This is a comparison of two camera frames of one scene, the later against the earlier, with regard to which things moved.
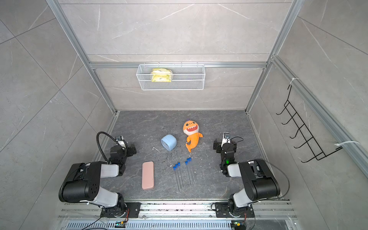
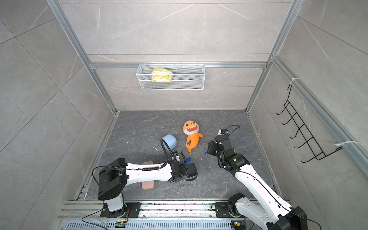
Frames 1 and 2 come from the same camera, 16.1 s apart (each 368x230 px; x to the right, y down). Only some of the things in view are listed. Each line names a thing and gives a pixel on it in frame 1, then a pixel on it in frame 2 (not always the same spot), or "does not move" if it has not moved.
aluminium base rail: [81, 215] does not move
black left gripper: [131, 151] -> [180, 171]
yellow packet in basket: [161, 75] does not move
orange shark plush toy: [190, 128] does not move
